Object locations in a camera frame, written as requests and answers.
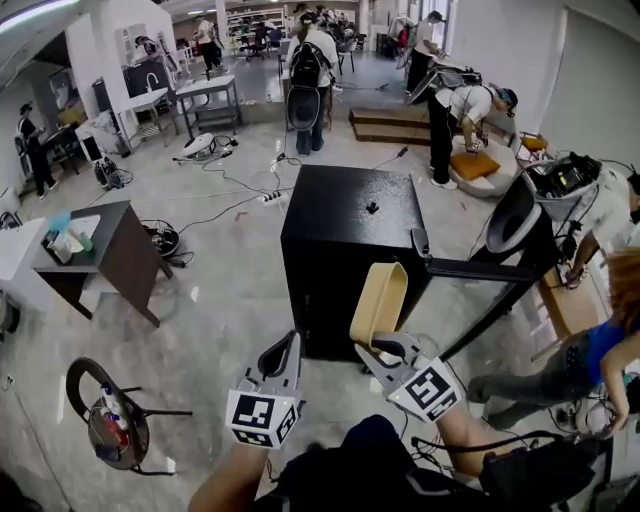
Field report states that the white ceiling tube light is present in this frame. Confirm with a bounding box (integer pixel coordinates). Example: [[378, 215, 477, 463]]
[[0, 0, 81, 35]]

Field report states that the black office chair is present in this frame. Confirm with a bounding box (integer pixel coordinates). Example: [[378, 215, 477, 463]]
[[241, 23, 270, 62]]

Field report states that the dark work table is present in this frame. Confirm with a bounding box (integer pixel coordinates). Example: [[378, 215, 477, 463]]
[[42, 124, 82, 175]]

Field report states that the gray trash bin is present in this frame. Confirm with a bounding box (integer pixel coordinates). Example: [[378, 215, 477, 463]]
[[0, 293, 22, 337]]

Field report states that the dark mesh chair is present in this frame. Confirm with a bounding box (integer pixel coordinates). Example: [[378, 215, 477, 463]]
[[65, 356, 194, 477]]

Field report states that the dark wooden desk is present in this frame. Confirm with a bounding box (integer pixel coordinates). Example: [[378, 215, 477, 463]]
[[31, 199, 175, 329]]

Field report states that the black tall appliance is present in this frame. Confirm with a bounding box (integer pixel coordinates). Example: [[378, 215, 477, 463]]
[[91, 77, 115, 115]]

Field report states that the blue cloth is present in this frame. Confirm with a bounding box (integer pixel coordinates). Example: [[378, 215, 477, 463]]
[[46, 209, 75, 237]]

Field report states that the wooden low platform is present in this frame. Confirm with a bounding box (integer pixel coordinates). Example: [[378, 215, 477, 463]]
[[348, 105, 437, 147]]

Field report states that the white storage shelf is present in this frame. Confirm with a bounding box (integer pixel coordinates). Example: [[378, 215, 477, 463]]
[[224, 4, 289, 44]]

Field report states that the white table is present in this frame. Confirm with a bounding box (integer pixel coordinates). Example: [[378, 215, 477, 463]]
[[121, 87, 180, 152], [0, 217, 50, 312]]

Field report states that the person's torso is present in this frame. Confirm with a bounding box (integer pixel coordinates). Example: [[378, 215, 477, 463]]
[[252, 413, 619, 512]]

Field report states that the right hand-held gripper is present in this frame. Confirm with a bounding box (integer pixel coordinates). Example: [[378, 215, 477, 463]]
[[354, 333, 464, 424]]

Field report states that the wooden table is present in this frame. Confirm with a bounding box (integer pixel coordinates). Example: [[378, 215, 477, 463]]
[[535, 263, 617, 346]]

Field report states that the black oval-back chair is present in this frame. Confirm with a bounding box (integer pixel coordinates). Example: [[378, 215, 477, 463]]
[[468, 173, 560, 281], [286, 83, 335, 135]]

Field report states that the black floor cable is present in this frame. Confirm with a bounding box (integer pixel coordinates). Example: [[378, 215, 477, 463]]
[[177, 192, 266, 236]]

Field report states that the person's left forearm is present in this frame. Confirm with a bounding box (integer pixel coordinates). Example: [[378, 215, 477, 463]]
[[187, 442, 269, 512]]

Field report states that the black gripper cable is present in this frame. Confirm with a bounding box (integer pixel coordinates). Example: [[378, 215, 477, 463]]
[[410, 430, 566, 454]]

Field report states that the red packet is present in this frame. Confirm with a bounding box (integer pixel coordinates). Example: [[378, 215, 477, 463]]
[[101, 407, 130, 447]]

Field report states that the white top table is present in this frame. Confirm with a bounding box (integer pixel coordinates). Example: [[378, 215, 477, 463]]
[[121, 87, 180, 152]]

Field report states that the black round floor robot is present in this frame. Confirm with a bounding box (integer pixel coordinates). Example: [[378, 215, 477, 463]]
[[141, 218, 182, 260]]

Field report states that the metal frame table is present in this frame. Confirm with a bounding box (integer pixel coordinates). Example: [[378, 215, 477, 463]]
[[175, 74, 245, 142]]

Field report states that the white floor robot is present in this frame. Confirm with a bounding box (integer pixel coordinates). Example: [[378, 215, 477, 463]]
[[172, 131, 217, 164]]

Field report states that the white round floor cushion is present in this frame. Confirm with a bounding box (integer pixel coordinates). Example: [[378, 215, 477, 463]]
[[446, 133, 522, 200]]

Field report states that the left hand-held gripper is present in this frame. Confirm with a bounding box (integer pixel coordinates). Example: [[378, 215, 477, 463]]
[[224, 328, 308, 450]]

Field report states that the orange seat chair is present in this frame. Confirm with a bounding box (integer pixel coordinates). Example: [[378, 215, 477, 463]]
[[518, 131, 550, 155]]

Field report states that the white plastic container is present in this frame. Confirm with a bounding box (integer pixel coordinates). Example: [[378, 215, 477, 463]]
[[48, 227, 85, 265]]

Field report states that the orange cushion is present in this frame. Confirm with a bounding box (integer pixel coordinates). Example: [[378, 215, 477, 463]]
[[448, 151, 502, 181]]

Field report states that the person's right forearm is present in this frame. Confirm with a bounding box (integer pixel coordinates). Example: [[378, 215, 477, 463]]
[[433, 403, 504, 479]]

